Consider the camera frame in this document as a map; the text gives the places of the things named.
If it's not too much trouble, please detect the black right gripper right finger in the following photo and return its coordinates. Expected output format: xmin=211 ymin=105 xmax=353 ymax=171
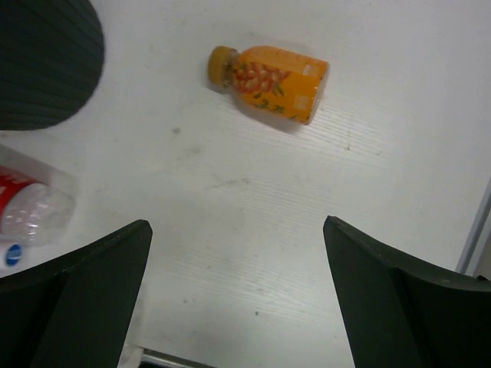
xmin=323 ymin=216 xmax=490 ymax=367

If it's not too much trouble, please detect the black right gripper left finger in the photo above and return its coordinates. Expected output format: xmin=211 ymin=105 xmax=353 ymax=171
xmin=1 ymin=220 xmax=153 ymax=367

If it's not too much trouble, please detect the red label clear bottle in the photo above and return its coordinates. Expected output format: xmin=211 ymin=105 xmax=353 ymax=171
xmin=1 ymin=145 xmax=78 ymax=247

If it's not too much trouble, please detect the orange juice bottle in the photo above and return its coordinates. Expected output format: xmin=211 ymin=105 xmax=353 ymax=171
xmin=207 ymin=45 xmax=330 ymax=125

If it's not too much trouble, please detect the black plastic waste bin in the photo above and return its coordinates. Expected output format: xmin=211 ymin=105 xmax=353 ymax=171
xmin=1 ymin=0 xmax=105 ymax=131

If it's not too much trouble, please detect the right aluminium table rail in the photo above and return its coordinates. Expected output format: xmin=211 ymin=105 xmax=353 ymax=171
xmin=456 ymin=182 xmax=490 ymax=276

